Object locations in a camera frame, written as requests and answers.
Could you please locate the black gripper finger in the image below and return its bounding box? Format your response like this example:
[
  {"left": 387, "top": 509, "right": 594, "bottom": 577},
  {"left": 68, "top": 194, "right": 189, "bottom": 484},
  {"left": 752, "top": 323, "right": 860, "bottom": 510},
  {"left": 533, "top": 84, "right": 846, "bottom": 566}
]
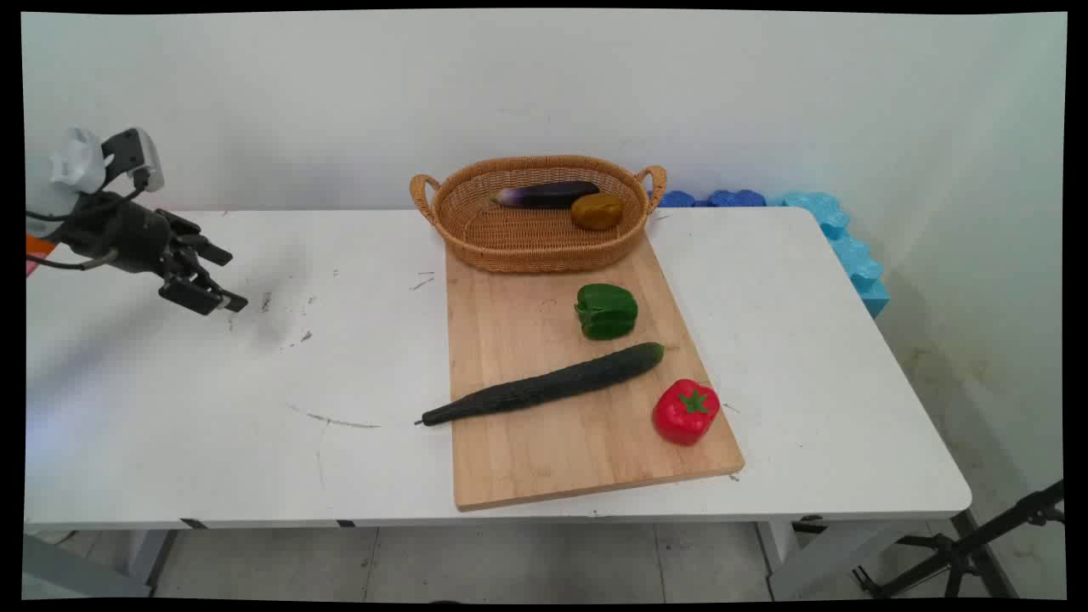
[
  {"left": 160, "top": 209, "right": 234, "bottom": 267},
  {"left": 158, "top": 254, "right": 250, "bottom": 317}
]

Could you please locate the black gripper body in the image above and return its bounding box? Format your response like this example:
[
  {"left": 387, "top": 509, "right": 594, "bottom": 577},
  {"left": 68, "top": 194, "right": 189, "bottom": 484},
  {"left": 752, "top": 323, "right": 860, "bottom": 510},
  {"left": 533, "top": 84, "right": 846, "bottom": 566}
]
[{"left": 59, "top": 194, "right": 176, "bottom": 275}]

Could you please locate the yellow bell pepper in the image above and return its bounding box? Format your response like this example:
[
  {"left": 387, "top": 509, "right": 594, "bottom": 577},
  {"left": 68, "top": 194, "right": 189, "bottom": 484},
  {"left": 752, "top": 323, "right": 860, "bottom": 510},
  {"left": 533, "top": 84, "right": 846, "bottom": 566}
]
[{"left": 570, "top": 193, "right": 626, "bottom": 232}]

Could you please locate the orange pink object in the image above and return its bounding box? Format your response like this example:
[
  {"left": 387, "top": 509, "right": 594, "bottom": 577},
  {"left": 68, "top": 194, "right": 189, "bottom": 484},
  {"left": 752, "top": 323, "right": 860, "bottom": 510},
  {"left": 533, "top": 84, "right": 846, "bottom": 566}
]
[{"left": 25, "top": 234, "right": 57, "bottom": 278}]

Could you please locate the white table leg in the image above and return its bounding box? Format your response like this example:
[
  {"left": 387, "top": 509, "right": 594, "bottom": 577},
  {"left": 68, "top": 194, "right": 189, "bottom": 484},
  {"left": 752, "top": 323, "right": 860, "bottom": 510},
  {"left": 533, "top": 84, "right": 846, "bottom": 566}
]
[
  {"left": 756, "top": 518, "right": 902, "bottom": 601},
  {"left": 119, "top": 529, "right": 181, "bottom": 596}
]

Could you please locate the woven wicker basket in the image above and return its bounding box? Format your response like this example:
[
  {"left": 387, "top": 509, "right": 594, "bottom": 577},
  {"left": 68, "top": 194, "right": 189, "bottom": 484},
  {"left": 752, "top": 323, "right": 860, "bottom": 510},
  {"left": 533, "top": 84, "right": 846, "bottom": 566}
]
[{"left": 410, "top": 155, "right": 668, "bottom": 275}]

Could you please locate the purple eggplant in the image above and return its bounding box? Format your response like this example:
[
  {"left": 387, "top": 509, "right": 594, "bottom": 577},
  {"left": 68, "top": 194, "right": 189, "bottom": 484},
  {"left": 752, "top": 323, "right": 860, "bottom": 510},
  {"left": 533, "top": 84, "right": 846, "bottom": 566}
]
[{"left": 491, "top": 180, "right": 601, "bottom": 211}]

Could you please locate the dark green cucumber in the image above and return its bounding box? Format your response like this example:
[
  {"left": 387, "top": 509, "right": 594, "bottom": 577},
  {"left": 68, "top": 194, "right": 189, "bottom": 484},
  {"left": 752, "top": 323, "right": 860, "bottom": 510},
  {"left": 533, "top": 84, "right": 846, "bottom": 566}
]
[{"left": 415, "top": 342, "right": 666, "bottom": 428}]

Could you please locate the wooden cutting board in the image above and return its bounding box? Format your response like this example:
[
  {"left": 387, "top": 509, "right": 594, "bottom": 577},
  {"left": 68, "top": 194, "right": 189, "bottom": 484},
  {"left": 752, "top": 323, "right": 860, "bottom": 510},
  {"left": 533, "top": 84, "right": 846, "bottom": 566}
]
[{"left": 444, "top": 231, "right": 746, "bottom": 513}]

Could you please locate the green bell pepper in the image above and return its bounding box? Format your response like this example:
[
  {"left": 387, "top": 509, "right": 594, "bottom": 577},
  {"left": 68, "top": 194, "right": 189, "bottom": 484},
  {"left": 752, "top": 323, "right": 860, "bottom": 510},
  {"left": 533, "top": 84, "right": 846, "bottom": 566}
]
[{"left": 574, "top": 283, "right": 639, "bottom": 342}]

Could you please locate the red bell pepper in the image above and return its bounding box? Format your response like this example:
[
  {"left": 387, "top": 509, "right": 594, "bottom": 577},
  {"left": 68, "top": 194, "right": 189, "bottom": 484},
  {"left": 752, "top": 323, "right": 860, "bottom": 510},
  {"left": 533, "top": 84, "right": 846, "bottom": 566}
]
[{"left": 652, "top": 379, "right": 722, "bottom": 446}]

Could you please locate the light blue foam mat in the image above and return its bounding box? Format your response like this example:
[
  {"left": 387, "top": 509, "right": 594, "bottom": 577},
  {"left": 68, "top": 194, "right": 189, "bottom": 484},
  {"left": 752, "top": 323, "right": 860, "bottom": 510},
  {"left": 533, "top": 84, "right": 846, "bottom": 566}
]
[{"left": 782, "top": 191, "right": 892, "bottom": 319}]

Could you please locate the black tripod stand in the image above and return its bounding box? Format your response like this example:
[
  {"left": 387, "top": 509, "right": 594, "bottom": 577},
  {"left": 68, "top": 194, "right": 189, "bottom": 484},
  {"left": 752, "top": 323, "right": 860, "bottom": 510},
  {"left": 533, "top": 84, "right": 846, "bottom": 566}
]
[{"left": 795, "top": 480, "right": 1066, "bottom": 600}]

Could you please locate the black cable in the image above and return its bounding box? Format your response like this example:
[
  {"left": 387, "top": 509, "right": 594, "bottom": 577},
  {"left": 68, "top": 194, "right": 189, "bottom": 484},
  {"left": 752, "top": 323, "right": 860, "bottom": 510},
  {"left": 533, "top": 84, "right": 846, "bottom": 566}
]
[
  {"left": 25, "top": 248, "right": 120, "bottom": 272},
  {"left": 25, "top": 173, "right": 150, "bottom": 224}
]

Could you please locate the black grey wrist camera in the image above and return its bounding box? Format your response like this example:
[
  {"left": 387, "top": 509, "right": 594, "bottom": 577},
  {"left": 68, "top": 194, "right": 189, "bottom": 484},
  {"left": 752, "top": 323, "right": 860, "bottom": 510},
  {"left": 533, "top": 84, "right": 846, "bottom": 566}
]
[{"left": 101, "top": 127, "right": 166, "bottom": 193}]

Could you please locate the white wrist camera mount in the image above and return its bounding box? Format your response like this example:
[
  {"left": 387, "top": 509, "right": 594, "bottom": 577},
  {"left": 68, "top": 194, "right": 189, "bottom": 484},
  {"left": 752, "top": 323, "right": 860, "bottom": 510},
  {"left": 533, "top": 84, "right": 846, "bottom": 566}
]
[{"left": 50, "top": 127, "right": 108, "bottom": 196}]

